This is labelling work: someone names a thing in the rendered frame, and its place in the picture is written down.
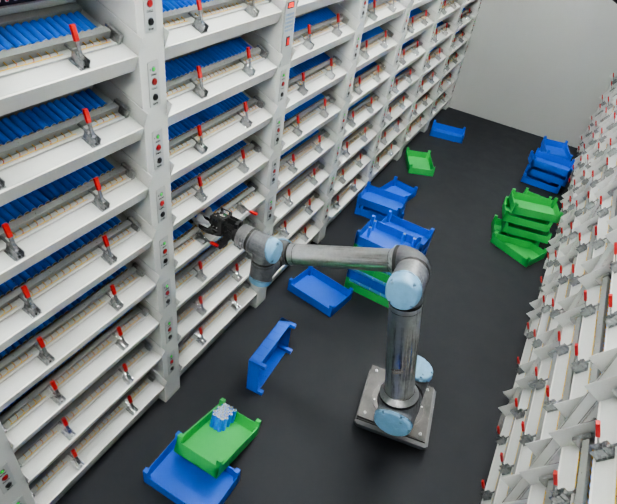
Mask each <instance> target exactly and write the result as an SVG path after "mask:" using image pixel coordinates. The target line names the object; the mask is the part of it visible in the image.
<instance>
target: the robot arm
mask: <svg viewBox="0 0 617 504"><path fill-rule="evenodd" d="M224 210H225V211H228V210H226V209H224V208H222V207H221V212H217V213H213V212H212V209H211V207H209V206H208V207H207V208H206V210H205V213H204V212H200V213H198V214H197V217H193V218H192V220H193V221H194V223H195V224H196V225H197V226H198V227H199V228H200V229H201V230H202V231H204V232H205V233H208V234H211V235H215V236H221V237H222V236H223V238H222V239H220V240H219V241H218V242H217V244H219V247H218V248H219V249H220V250H221V249H222V248H224V247H226V246H227V245H228V243H229V241H230V240H231V239H232V241H233V242H234V243H235V245H236V246H238V247H240V248H242V249H244V250H246V251H247V252H249V253H251V254H252V258H251V265H250V272H249V281H250V282H251V283H252V284H253V285H255V286H257V287H267V286H269V285H270V284H271V282H272V277H273V275H274V274H275V273H276V272H277V271H278V270H279V269H280V268H281V266H282V265H301V266H314V267H327V268H340V269H354V270H367V271H380V272H390V273H391V274H392V275H391V276H390V277H389V279H388V281H387V283H386V287H385V295H386V298H387V300H388V303H389V313H388V334H387V354H386V374H385V382H384V383H383V384H382V385H381V387H380V391H379V393H378V395H377V403H378V407H377V409H376V411H375V415H374V421H375V423H376V425H377V426H378V427H379V428H380V429H381V430H383V431H384V432H386V433H388V434H390V435H393V436H406V435H408V434H409V433H410V431H411V429H412V428H413V425H414V422H415V419H416V416H417V415H418V413H419V410H420V405H421V402H422V399H423V396H424V394H425V391H426V388H427V386H428V384H429V382H430V380H431V379H432V375H433V369H432V367H431V365H430V364H429V362H427V361H426V360H425V359H424V358H422V357H421V356H418V355H417V354H418V343H419V332H420V322H421V311H422V306H423V299H424V290H425V286H426V284H427V282H428V280H429V278H430V275H431V266H430V263H429V261H428V259H427V258H426V256H425V255H424V254H423V253H422V252H420V251H419V250H417V249H415V248H413V247H410V246H407V245H395V246H394V247H393V248H392V249H390V248H371V247H352V246H333V245H314V244H295V243H292V242H291V241H289V240H288V239H285V238H279V239H277V238H275V237H272V236H270V235H268V234H266V233H264V232H262V231H260V230H258V229H256V228H254V227H252V226H250V225H248V224H243V221H242V220H240V219H238V218H236V217H234V216H232V212H230V211H228V212H229V215H228V214H226V213H224ZM210 224H211V225H210Z"/></svg>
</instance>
